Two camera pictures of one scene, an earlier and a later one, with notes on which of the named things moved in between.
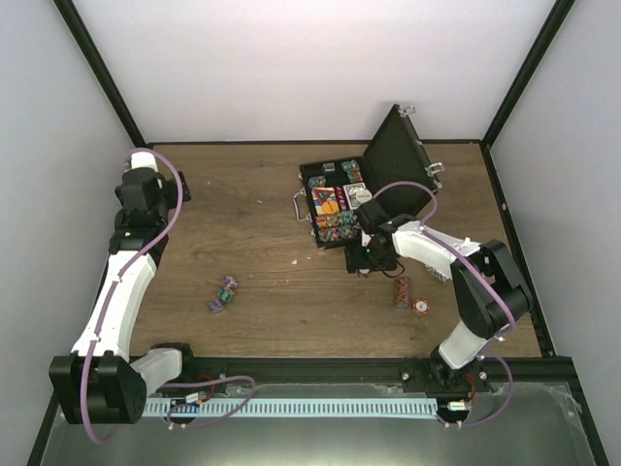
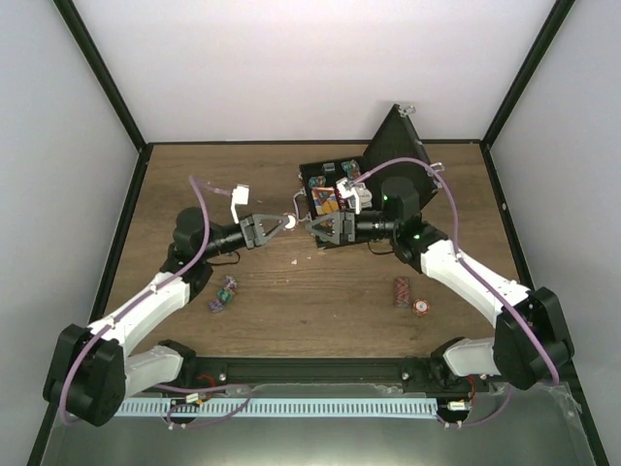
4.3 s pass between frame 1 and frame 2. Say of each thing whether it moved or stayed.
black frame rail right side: stayed
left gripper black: moved
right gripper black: moved
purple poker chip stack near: stayed
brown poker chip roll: stayed
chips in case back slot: stayed
